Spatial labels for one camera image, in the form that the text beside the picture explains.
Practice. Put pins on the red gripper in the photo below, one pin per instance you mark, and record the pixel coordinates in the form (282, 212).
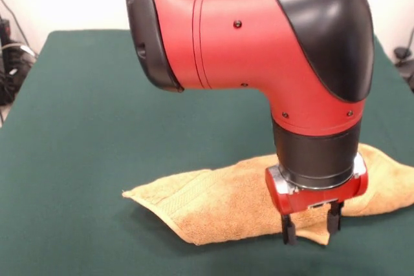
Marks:
(297, 200)

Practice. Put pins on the tan terry towel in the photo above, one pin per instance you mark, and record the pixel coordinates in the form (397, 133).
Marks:
(220, 205)

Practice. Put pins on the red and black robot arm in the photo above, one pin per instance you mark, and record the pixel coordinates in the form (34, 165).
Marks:
(258, 56)

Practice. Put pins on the small black power adapter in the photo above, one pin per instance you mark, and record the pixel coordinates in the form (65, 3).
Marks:
(401, 53)

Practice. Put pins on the dark green table cloth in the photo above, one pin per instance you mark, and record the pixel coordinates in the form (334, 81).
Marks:
(81, 127)

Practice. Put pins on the black upright power strip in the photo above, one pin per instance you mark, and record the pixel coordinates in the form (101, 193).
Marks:
(4, 30)

